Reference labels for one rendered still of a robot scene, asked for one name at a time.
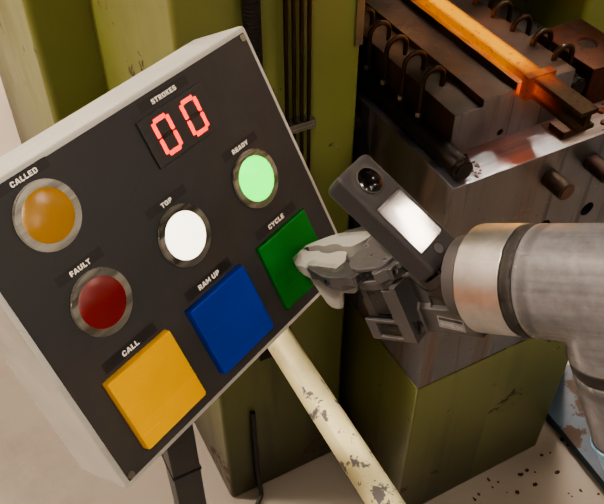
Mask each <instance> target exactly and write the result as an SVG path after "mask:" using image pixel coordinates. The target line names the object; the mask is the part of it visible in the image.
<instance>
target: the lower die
mask: <svg viewBox="0 0 604 504"><path fill-rule="evenodd" d="M448 1H450V2H451V3H452V4H454V5H455V6H456V7H458V8H459V9H460V10H462V11H463V12H465V13H466V14H467V15H469V16H470V17H471V18H473V19H474V20H475V21H477V22H478V23H480V24H481V25H482V26H484V27H485V28H486V29H488V30H489V31H490V32H492V33H493V34H494V35H496V36H497V37H499V38H500V39H501V40H503V41H504V42H505V43H507V44H508V45H509V46H511V47H512V48H514V49H515V50H516V51H518V52H519V53H520V54H522V55H523V56H524V57H526V58H527V59H529V60H530V61H531V62H533V63H534V64H535V65H537V66H538V67H539V68H544V67H548V66H552V67H553V68H555V69H556V70H557V71H556V75H555V76H556V77H557V78H559V79H560V80H561V81H563V82H564V83H566V84H567V85H568V86H570V87H571V84H572V80H573V77H574V73H575V70H576V69H575V68H574V67H572V66H571V65H569V64H568V63H566V62H565V61H564V60H562V59H561V58H559V57H557V60H556V61H555V62H553V61H551V56H552V54H553V53H552V52H551V51H549V50H548V49H547V48H545V47H544V46H542V45H541V44H539V43H538V42H537V41H536V44H535V46H530V41H531V39H532V38H531V37H530V36H528V35H527V34H525V33H524V32H522V31H521V30H520V29H518V28H517V27H516V29H515V31H514V32H510V26H511V23H510V22H508V21H507V20H505V19H504V18H503V17H501V16H500V15H498V14H496V18H491V17H490V16H491V12H492V10H491V9H490V8H488V7H487V6H486V5H484V4H483V3H481V2H480V1H478V3H477V5H473V4H472V1H473V0H448ZM365 6H368V7H371V8H372V9H373V10H374V11H375V22H377V21H380V20H386V21H388V22H389V23H390V24H391V27H392V33H391V38H392V37H393V36H395V35H399V34H402V35H405V36H406V37H407V38H408V40H409V48H408V53H410V52H411V51H414V50H418V49H419V50H423V51H424V52H425V53H426V55H427V64H426V70H427V69H429V68H430V67H433V66H437V65H439V66H442V67H443V68H444V69H445V70H446V80H445V86H444V87H440V86H439V81H440V72H434V73H432V74H431V75H430V76H429V77H428V79H427V81H426V87H425V95H424V103H423V118H424V119H425V120H426V121H427V122H428V123H430V124H431V125H432V126H433V127H434V128H435V129H436V130H437V131H438V132H439V133H440V134H441V135H443V136H444V137H445V138H446V139H447V140H448V141H449V142H450V143H451V144H452V145H453V146H454V147H456V148H457V149H458V150H459V151H463V150H466V149H469V148H472V147H475V146H477V145H480V144H483V143H486V142H489V141H492V140H494V139H497V138H500V137H503V136H506V135H508V134H511V133H514V132H517V131H519V130H522V129H525V128H528V127H531V126H534V125H536V124H539V123H542V122H545V121H548V120H551V119H554V118H556V117H554V116H553V115H552V114H551V113H549V112H548V111H547V110H545V109H544V108H543V107H542V106H540V105H539V104H538V103H536V102H535V101H534V100H533V99H528V100H525V101H524V100H523V99H522V98H521V97H519V93H520V88H521V84H522V80H521V79H520V78H518V77H517V76H516V75H514V74H513V73H512V72H510V71H509V70H508V69H506V68H505V67H504V66H503V65H501V64H500V63H499V62H497V61H496V60H495V59H493V58H492V57H491V56H489V55H488V54H487V53H486V52H484V51H483V50H482V49H480V48H479V47H478V46H476V45H475V44H474V43H473V42H471V41H470V40H469V39H467V38H466V37H465V36H463V35H462V34H461V33H459V32H458V31H457V30H456V29H454V28H453V27H452V26H450V25H449V24H448V23H446V22H445V21H444V20H442V19H441V18H440V17H439V16H437V15H436V14H435V13H433V12H432V11H431V10H429V9H428V8H427V7H425V6H424V5H423V4H422V3H420V2H419V1H418V0H365ZM369 29H370V14H369V13H368V12H365V14H364V31H363V44H362V45H359V56H358V58H359V59H360V60H361V61H362V62H364V63H366V48H367V35H368V31H369ZM387 42H388V41H387V40H386V27H385V26H380V27H378V28H377V29H376V30H375V31H374V33H373V39H372V53H371V63H372V68H371V70H372V71H373V72H374V73H375V74H377V75H378V76H379V77H380V78H382V69H383V57H384V48H385V45H386V43H387ZM405 57H406V55H403V41H402V40H398V41H396V42H394V43H393V44H392V46H391V48H390V52H389V63H388V74H387V78H388V86H390V87H391V88H392V89H393V90H394V91H395V92H396V93H397V94H398V93H399V87H400V78H401V68H402V62H403V60H404V58H405ZM420 67H421V56H414V57H413V58H412V59H411V60H410V61H409V63H408V66H407V74H406V83H405V93H404V94H405V101H406V102H407V103H408V104H409V105H410V106H411V107H412V108H413V109H414V110H417V104H418V96H419V88H420V81H421V77H422V75H423V74H424V72H425V71H426V70H425V71H422V70H420ZM500 129H503V132H502V134H501V135H497V132H498V131H499V130H500Z"/></svg>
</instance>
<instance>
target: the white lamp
mask: <svg viewBox="0 0 604 504"><path fill-rule="evenodd" d="M165 240H166V244H167V247H168V249H169V251H170V252H171V253H172V254H173V255H174V256H175V257H176V258H178V259H181V260H190V259H193V258H195V257H196V256H198V255H199V254H200V252H201V251H202V249H203V247H204V245H205V241H206V230H205V226H204V224H203V222H202V220H201V219H200V217H199V216H198V215H197V214H195V213H193V212H191V211H181V212H178V213H176V214H175V215H173V216H172V217H171V219H170V220H169V222H168V224H167V227H166V231H165Z"/></svg>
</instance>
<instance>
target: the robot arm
mask: <svg viewBox="0 0 604 504"><path fill-rule="evenodd" d="M329 195H330V196H331V197H332V198H333V199H334V200H335V201H336V202H337V203H338V204H339V205H340V206H341V207H342V208H343V209H344V210H345V211H346V212H347V213H349V214H350V215H351V216H352V217H353V218H354V219H355V220H356V221H357V222H358V223H359V224H360V225H361V226H362V227H358V228H354V229H350V230H346V231H345V232H344V233H339V234H335V235H331V236H328V237H326V238H323V239H320V240H318V241H315V242H313V243H310V244H307V245H306V246H305V247H304V248H303V249H301V250H300V251H299V252H298V253H297V254H296V255H295V256H294V257H293V261H294V263H295V265H296V267H297V269H298V270H299V271H300V272H301V273H302V274H303V275H305V276H307V277H309V278H310V279H311V281H312V282H313V284H314V285H315V286H316V288H317V289H318V291H319V292H320V294H321V295H322V297H323V298H324V300H325V301H326V302H327V304H328V305H330V306H331V307H332V308H335V309H342V308H343V307H344V293H356V292H357V291H358V290H359V288H360V291H361V293H362V295H363V298H362V299H363V301H364V304H365V306H366V308H367V310H368V312H369V315H372V318H371V317H366V318H365V320H366V323H367V325H368V327H369V329H370V331H371V333H372V336H373V338H376V339H384V340H392V341H399V342H407V343H415V344H418V343H419V342H420V340H421V339H422V338H423V337H424V336H425V334H426V333H428V332H433V333H441V334H450V335H459V336H468V337H477V338H485V336H486V335H487V334H496V335H506V336H515V337H524V338H532V339H541V340H550V341H559V342H562V343H563V344H564V347H565V351H566V355H567V358H568V361H569V363H570V367H571V371H572V374H573V378H574V381H575V384H576V387H577V391H578V394H579V397H580V401H581V404H582V407H583V411H584V414H585V417H586V421H587V424H588V427H589V431H590V434H591V438H590V443H591V446H592V448H593V449H594V451H595V452H596V453H597V455H598V458H599V461H600V464H601V466H602V468H603V470H604V223H484V224H480V225H477V226H475V227H474V228H472V229H471V230H470V231H469V232H468V233H467V235H461V236H459V237H457V238H456V239H455V238H454V237H453V236H452V235H451V234H450V233H449V232H448V231H447V230H446V229H445V228H444V227H442V226H441V225H440V224H439V223H438V222H437V221H436V220H435V219H434V218H433V217H432V216H431V215H430V214H429V213H428V212H427V211H426V210H425V209H424V208H423V207H422V206H421V205H420V204H419V203H418V202H417V201H415V200H414V199H413V198H412V197H411V196H410V195H409V194H408V193H407V192H406V191H405V190H404V189H403V188H402V187H401V186H400V185H399V184H398V183H397V182H396V181H395V180H394V179H393V178H392V177H391V176H390V175H389V174H387V173H386V172H385V171H384V170H383V169H382V168H381V167H380V166H379V165H378V164H377V163H376V162H375V161H374V160H373V159H372V158H371V157H370V156H368V155H362V156H360V157H359V158H358V159H357V160H356V161H355V162H354V163H353V164H351V165H350V166H349V167H348V168H347V169H346V170H345V171H344V172H343V173H342V174H341V175H340V176H339V177H338V178H337V179H336V180H335V181H334V182H333V184H332V185H331V186H330V188H329ZM381 329H384V330H392V331H400V332H401V334H402V336H403V337H401V336H393V335H384V334H383V333H382V331H381Z"/></svg>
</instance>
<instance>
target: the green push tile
mask: <svg viewBox="0 0 604 504"><path fill-rule="evenodd" d="M315 241H318V239H317V236H316V234H315V232H314V230H313V228H312V226H311V224H310V221H309V219H308V217H307V215H306V213H305V211H304V210H303V209H300V210H299V211H298V212H297V213H295V214H294V215H293V216H292V217H291V218H290V219H289V220H287V221H286V222H285V223H284V224H283V225H282V226H281V227H279V228H278V229H277V230H276V231H275V232H274V233H273V234H272V235H270V236H269V237H268V238H267V239H266V240H265V241H264V242H262V243H261V244H260V245H259V246H258V247H257V248H256V249H255V250H256V252H257V254H258V256H259V258H260V260H261V262H262V264H263V266H264V268H265V270H266V272H267V274H268V276H269V278H270V280H271V282H272V283H273V285H274V287H275V289H276V291H277V293H278V295H279V297H280V299H281V301H282V303H283V305H284V307H285V309H290V308H291V307H292V306H293V305H294V304H295V303H296V302H297V301H298V300H299V299H300V298H301V297H302V296H303V295H304V294H305V293H306V292H307V291H308V290H309V289H310V288H311V287H312V286H313V285H314V284H313V282H312V281H311V279H310V278H309V277H307V276H305V275H303V274H302V273H301V272H300V271H299V270H298V269H297V267H296V265H295V263H294V261H293V257H294V256H295V255H296V254H297V253H298V252H299V251H300V250H301V249H303V248H304V247H305V246H306V245H307V244H310V243H313V242H315Z"/></svg>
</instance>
